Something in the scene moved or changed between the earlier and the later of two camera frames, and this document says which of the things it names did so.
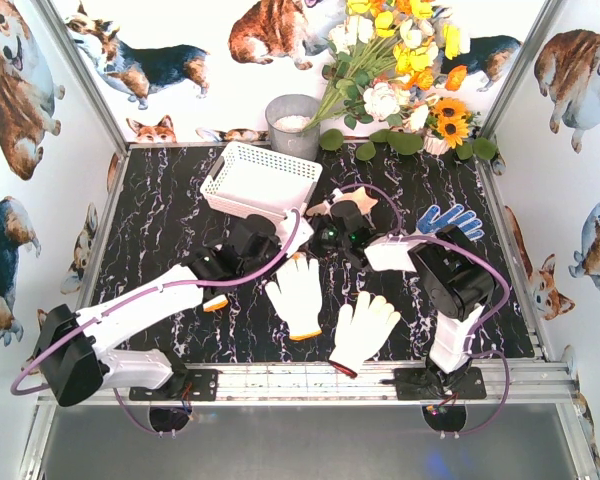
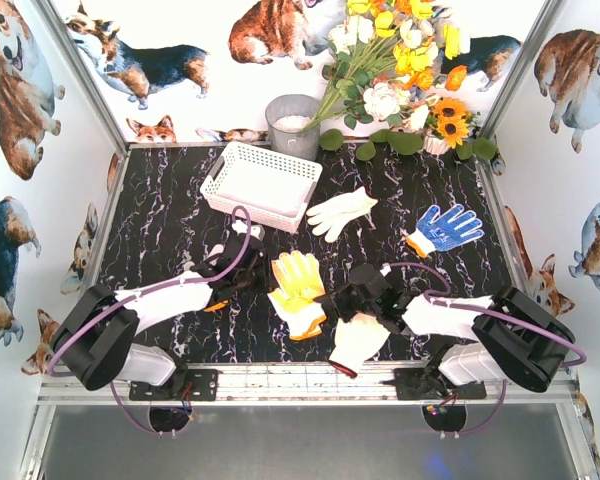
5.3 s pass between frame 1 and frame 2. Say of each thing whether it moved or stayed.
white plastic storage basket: stayed
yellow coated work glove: moved
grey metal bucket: stayed
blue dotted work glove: stayed
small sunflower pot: stayed
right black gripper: moved
